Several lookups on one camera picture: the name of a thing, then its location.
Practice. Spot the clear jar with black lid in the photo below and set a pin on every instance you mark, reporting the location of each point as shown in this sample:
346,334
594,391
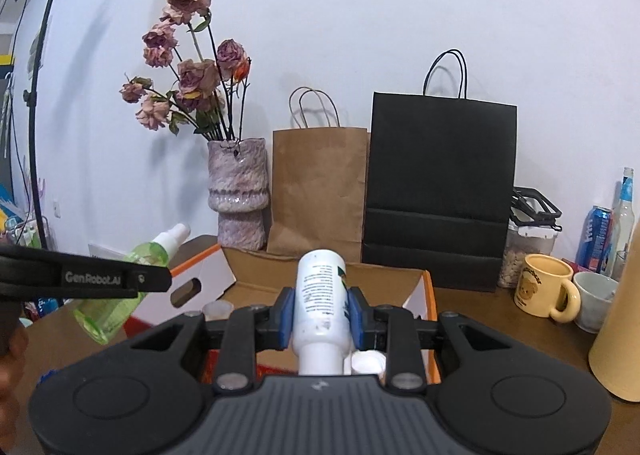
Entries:
525,255

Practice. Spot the black paper bag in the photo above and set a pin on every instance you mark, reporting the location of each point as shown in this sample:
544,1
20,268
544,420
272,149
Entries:
440,175

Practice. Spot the yellow thermos jug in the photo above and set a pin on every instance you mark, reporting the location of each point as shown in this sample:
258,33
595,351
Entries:
620,335

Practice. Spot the green spray bottle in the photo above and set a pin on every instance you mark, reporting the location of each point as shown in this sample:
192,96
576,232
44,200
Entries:
100,320

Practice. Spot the black light stand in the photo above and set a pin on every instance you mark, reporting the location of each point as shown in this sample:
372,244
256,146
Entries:
35,100

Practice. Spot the clear glass bottle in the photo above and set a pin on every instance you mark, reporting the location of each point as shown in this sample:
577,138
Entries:
622,225

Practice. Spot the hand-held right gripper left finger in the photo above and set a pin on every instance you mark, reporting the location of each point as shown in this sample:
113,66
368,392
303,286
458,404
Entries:
286,320

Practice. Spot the blue drink can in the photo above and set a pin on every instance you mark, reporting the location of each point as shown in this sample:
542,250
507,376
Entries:
592,240

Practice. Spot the white wall outlet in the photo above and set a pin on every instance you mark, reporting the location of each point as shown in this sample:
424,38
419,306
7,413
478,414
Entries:
56,209

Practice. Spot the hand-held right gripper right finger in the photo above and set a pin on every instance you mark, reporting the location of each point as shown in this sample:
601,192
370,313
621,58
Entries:
354,320

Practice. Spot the yellow bear mug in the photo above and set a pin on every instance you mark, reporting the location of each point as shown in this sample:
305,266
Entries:
540,285

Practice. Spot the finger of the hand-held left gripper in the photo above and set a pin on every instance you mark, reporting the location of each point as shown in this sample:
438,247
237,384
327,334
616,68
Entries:
152,279

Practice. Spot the red and orange cardboard box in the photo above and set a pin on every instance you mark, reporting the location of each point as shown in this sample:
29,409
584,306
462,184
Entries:
390,285

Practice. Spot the white plastic bottle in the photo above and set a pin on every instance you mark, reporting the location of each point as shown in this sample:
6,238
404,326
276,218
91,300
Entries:
320,295

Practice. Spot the white ridged bottle cap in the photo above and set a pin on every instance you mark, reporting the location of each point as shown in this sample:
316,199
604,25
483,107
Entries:
367,362

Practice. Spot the dried pink rose bouquet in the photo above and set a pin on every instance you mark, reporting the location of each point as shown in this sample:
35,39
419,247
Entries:
192,80

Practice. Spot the brown paper bag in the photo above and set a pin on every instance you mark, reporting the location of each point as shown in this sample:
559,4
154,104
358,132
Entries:
320,185

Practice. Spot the grey ceramic cup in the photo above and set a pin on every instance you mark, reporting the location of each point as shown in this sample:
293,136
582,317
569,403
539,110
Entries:
595,305

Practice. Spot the clear cotton swab box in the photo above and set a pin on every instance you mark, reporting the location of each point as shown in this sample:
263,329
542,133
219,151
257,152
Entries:
217,310

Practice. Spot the pink mottled ceramic vase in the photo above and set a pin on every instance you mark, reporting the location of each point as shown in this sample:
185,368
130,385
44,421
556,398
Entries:
237,185

